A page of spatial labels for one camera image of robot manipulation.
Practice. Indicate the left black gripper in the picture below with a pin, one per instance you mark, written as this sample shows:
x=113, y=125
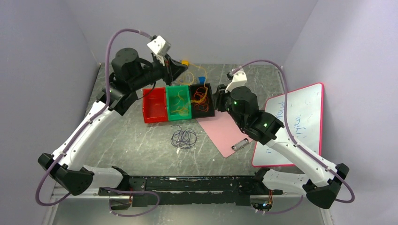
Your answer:
x=172, y=68

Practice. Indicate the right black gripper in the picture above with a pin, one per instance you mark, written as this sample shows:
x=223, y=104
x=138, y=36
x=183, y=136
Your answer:
x=219, y=96

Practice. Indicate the black plastic bin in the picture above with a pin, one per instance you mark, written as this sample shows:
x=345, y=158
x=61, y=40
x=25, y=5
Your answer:
x=201, y=101

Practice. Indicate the red plastic bin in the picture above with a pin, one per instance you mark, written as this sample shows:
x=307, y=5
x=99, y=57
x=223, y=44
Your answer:
x=154, y=107

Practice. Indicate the green plastic bin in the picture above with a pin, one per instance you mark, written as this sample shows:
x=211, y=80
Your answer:
x=178, y=103

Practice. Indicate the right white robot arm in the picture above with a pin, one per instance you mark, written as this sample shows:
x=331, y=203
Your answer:
x=320, y=181

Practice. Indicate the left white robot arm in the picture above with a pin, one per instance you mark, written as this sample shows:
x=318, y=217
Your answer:
x=66, y=165

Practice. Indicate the pink clipboard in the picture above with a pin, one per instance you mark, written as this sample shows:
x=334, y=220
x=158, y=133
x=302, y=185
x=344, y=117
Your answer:
x=224, y=133

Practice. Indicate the blue cube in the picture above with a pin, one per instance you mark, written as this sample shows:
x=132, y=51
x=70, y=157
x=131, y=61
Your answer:
x=201, y=79

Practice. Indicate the pink-framed whiteboard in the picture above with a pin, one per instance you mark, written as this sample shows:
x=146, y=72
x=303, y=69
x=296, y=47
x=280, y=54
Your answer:
x=304, y=114

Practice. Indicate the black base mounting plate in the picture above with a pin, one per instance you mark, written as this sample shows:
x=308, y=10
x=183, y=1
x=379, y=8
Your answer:
x=143, y=191

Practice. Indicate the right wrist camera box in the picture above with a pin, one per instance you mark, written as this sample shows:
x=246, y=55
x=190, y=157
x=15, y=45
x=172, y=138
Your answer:
x=237, y=79

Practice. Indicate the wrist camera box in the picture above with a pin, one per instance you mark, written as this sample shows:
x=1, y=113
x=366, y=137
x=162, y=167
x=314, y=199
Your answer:
x=237, y=79
x=159, y=47

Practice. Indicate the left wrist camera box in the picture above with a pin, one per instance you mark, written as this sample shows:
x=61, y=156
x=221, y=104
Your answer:
x=159, y=47

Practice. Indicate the aluminium rail frame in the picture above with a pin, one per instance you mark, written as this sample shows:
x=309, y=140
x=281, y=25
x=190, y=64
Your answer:
x=89, y=208

